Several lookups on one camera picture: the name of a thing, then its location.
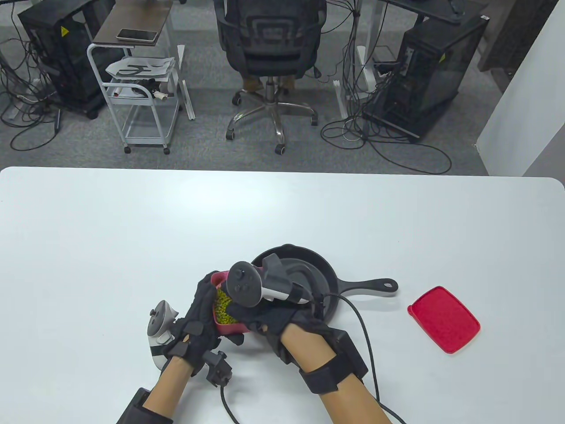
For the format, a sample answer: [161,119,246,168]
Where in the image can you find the person's left hand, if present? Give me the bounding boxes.
[166,271,245,378]

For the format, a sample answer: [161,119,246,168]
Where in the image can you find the person's right hand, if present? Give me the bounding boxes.
[227,304,335,366]

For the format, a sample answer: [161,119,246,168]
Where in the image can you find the pile of green mung beans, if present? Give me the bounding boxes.
[215,287,241,325]

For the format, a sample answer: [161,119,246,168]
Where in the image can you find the red plastic container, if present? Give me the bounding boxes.
[211,270,250,337]

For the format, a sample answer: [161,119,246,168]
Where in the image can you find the black cast iron frying pan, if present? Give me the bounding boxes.
[251,244,399,325]

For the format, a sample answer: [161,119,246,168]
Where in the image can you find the red container lid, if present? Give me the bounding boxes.
[407,286,481,354]

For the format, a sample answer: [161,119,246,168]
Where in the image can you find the person's left forearm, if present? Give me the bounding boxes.
[143,357,195,424]

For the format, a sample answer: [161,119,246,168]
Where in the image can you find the person's right forearm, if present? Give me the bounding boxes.
[280,327,393,424]

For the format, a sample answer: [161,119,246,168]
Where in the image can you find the white and grey controller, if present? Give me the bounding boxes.
[226,261,312,307]
[147,300,179,371]

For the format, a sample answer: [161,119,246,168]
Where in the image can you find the white rolling cart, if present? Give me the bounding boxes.
[87,42,182,155]

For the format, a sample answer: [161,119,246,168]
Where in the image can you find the white table leg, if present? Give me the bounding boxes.
[177,44,196,121]

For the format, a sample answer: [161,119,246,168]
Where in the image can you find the white plastic device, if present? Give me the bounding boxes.
[113,85,169,100]

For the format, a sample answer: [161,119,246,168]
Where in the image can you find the white printed paper sheets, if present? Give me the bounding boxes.
[106,56,176,81]

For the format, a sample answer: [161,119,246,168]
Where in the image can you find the black mesh office chair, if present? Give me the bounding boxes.
[213,0,328,155]

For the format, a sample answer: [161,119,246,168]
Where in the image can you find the black computer tower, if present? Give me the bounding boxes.
[363,15,490,143]
[18,0,116,120]

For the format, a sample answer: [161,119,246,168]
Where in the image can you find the black smartphone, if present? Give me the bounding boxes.
[117,29,158,43]

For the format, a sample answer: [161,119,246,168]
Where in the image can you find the brown wooden side table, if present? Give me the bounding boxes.
[93,0,173,46]

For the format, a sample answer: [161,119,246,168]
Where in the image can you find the black desk top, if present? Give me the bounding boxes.
[382,0,468,25]

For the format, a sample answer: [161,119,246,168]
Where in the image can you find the black forearm strap pack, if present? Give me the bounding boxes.
[116,388,175,424]
[300,329,369,395]

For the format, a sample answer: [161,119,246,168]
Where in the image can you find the black cable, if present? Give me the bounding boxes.
[219,384,241,424]
[309,292,409,424]

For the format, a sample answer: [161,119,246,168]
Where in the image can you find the tangle of black floor cables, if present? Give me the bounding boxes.
[320,57,453,175]
[0,26,62,151]

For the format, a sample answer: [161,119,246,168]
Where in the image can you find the white desk frame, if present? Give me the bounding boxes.
[334,0,384,120]

